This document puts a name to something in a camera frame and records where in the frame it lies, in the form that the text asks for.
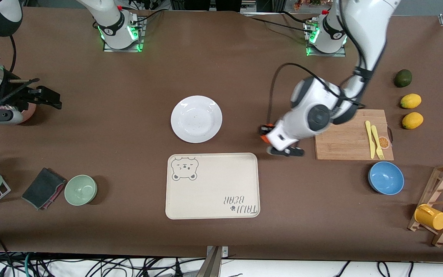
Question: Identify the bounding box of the white round plate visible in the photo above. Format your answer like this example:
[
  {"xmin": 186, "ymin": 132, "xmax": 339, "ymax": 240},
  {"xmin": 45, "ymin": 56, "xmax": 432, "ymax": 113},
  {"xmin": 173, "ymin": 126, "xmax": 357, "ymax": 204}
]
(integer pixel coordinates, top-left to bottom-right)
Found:
[{"xmin": 171, "ymin": 95, "xmax": 223, "ymax": 144}]

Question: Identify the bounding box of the pink metal pot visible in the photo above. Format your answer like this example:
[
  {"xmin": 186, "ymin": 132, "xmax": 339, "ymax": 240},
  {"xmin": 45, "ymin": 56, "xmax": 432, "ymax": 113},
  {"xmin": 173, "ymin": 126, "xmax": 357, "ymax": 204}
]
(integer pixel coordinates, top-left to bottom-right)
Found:
[{"xmin": 21, "ymin": 101, "xmax": 37, "ymax": 120}]

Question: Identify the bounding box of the bamboo cutting board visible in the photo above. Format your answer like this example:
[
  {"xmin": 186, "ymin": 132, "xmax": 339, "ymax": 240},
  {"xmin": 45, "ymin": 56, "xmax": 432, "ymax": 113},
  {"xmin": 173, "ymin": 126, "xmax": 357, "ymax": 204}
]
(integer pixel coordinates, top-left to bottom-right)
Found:
[{"xmin": 314, "ymin": 109, "xmax": 395, "ymax": 161}]

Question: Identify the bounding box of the cream bear print tray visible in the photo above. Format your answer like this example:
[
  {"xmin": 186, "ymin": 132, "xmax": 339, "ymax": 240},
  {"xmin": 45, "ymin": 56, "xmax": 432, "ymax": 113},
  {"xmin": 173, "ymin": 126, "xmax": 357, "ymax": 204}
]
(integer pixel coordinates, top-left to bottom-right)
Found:
[{"xmin": 165, "ymin": 153, "xmax": 261, "ymax": 220}]

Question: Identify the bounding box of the yellow plastic knife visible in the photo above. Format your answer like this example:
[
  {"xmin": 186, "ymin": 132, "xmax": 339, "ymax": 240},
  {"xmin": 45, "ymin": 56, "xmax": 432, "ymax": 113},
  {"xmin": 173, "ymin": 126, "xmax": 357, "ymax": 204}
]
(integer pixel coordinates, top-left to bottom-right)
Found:
[{"xmin": 365, "ymin": 120, "xmax": 376, "ymax": 159}]

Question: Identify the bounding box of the dark grey folded cloth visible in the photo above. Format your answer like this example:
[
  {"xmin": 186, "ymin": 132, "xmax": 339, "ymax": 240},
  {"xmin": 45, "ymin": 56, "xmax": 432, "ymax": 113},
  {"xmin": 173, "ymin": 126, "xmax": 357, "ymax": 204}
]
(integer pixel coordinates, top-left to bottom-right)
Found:
[{"xmin": 22, "ymin": 167, "xmax": 67, "ymax": 210}]

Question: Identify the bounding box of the yellow plastic fork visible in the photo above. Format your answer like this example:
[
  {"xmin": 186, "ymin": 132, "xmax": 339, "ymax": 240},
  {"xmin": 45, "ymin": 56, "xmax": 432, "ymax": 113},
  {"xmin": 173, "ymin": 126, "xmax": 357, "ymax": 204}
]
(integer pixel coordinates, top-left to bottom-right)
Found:
[{"xmin": 371, "ymin": 125, "xmax": 385, "ymax": 160}]

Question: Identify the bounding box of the pale green bowl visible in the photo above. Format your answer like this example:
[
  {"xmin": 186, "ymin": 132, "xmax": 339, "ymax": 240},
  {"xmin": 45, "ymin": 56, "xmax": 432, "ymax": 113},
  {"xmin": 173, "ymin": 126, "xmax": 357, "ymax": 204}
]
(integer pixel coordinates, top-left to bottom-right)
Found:
[{"xmin": 64, "ymin": 175, "xmax": 98, "ymax": 206}]

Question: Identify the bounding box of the blue bowl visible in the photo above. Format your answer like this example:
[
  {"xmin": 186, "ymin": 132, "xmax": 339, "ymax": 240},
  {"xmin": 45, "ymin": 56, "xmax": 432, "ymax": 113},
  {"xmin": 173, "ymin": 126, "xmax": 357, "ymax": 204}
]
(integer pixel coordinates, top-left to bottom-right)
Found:
[{"xmin": 368, "ymin": 161, "xmax": 405, "ymax": 196}]

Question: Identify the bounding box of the yellow lemon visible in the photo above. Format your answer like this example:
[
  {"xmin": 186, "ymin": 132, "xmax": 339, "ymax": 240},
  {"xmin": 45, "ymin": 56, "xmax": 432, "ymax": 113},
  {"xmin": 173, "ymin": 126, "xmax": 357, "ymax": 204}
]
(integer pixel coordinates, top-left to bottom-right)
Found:
[
  {"xmin": 402, "ymin": 112, "xmax": 424, "ymax": 130},
  {"xmin": 400, "ymin": 93, "xmax": 422, "ymax": 109}
]

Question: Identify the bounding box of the dark green avocado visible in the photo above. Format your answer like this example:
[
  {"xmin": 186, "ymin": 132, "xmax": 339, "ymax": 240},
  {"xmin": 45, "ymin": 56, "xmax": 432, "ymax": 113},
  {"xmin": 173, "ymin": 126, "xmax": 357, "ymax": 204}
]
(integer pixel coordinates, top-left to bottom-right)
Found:
[{"xmin": 394, "ymin": 69, "xmax": 413, "ymax": 88}]

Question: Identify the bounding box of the wooden peg rack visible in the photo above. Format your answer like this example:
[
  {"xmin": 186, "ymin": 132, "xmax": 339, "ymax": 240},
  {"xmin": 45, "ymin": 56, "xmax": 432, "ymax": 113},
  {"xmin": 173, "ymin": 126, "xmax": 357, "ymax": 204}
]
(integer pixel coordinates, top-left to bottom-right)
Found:
[{"xmin": 408, "ymin": 162, "xmax": 443, "ymax": 247}]

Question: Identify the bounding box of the yellow mug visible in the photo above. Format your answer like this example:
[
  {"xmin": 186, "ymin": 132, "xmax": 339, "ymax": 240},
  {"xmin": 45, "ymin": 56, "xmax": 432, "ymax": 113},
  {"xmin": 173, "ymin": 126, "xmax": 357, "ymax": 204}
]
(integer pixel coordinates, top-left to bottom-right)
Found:
[{"xmin": 414, "ymin": 204, "xmax": 443, "ymax": 231}]

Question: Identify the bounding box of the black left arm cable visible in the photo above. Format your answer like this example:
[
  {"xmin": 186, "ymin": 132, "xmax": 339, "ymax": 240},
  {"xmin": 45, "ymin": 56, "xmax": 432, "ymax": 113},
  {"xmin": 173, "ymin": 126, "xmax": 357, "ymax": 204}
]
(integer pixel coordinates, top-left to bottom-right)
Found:
[{"xmin": 267, "ymin": 63, "xmax": 365, "ymax": 124}]

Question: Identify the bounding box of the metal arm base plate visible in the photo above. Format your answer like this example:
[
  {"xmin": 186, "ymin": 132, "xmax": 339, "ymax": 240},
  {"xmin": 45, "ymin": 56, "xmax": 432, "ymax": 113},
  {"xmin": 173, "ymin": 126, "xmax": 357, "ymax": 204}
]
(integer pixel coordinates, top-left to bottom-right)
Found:
[
  {"xmin": 303, "ymin": 19, "xmax": 347, "ymax": 58},
  {"xmin": 102, "ymin": 15, "xmax": 146, "ymax": 53}
]

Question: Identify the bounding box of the black base cable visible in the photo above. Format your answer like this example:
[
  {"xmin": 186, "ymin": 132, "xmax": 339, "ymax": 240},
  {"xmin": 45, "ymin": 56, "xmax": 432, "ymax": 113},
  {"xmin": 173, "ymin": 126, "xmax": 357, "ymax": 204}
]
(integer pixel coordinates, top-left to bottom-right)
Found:
[
  {"xmin": 249, "ymin": 15, "xmax": 311, "ymax": 32},
  {"xmin": 131, "ymin": 8, "xmax": 165, "ymax": 24}
]

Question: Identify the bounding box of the aluminium frame post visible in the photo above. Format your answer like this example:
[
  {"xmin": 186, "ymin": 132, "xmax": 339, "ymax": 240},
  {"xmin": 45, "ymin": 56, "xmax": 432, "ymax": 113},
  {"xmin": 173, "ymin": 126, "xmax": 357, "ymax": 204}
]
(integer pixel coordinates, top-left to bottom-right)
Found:
[{"xmin": 197, "ymin": 245, "xmax": 228, "ymax": 277}]

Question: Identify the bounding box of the green floor cable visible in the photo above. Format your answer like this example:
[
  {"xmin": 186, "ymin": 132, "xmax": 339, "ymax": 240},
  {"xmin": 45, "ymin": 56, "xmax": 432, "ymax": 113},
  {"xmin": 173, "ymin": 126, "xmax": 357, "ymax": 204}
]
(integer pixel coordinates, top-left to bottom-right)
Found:
[{"xmin": 23, "ymin": 252, "xmax": 33, "ymax": 277}]

